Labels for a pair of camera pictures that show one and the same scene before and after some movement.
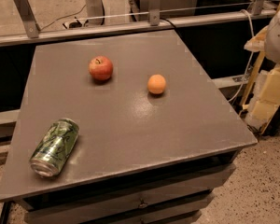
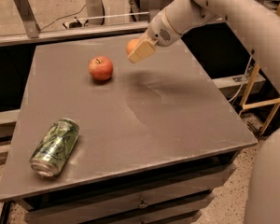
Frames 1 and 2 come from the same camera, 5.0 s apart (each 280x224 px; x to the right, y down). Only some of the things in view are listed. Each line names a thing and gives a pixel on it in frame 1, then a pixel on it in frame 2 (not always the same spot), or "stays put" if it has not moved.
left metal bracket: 26,14 stays put
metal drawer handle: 142,203 stays put
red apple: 101,67 stays put
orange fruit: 156,84 to 131,45
